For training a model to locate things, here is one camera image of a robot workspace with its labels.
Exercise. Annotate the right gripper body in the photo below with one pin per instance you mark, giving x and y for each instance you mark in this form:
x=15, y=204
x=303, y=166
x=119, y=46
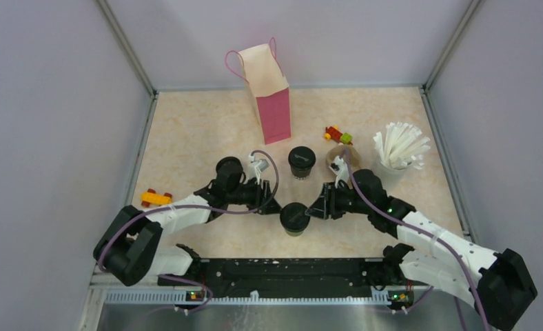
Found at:
x=343, y=201

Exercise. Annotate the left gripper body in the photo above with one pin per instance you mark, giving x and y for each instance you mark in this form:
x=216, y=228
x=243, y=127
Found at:
x=249, y=194

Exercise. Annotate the black cup lid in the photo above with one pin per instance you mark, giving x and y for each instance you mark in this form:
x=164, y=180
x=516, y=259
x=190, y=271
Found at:
x=301, y=157
x=292, y=216

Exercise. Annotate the green paper cup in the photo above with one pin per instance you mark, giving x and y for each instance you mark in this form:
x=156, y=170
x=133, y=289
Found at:
x=294, y=233

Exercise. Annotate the black paper cup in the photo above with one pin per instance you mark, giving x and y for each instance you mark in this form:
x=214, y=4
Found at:
x=301, y=172

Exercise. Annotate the pink paper bag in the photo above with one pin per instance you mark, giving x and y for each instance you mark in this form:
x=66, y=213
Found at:
x=267, y=86

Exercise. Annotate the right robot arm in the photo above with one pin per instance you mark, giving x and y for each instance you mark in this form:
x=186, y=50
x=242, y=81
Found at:
x=498, y=285

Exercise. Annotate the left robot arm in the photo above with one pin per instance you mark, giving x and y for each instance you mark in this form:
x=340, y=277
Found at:
x=127, y=250

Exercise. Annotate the brown pulp cup carrier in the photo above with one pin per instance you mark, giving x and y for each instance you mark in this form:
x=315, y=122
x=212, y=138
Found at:
x=348, y=153

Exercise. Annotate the red yellow green toy blocks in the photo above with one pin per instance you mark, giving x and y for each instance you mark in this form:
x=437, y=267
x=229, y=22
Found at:
x=332, y=133

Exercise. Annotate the white cup of straws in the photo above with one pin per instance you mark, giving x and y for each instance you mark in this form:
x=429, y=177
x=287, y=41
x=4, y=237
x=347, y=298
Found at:
x=399, y=148

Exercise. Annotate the yellow red toy car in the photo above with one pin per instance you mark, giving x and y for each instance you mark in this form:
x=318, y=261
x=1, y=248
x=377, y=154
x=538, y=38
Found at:
x=151, y=197

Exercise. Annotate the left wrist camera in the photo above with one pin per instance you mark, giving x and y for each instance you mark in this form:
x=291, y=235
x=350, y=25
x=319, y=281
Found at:
x=256, y=167

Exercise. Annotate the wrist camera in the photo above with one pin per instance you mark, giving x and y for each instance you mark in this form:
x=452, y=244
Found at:
x=340, y=168
x=256, y=167

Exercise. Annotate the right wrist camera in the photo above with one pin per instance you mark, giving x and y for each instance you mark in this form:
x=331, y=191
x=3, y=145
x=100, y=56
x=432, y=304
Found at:
x=340, y=168

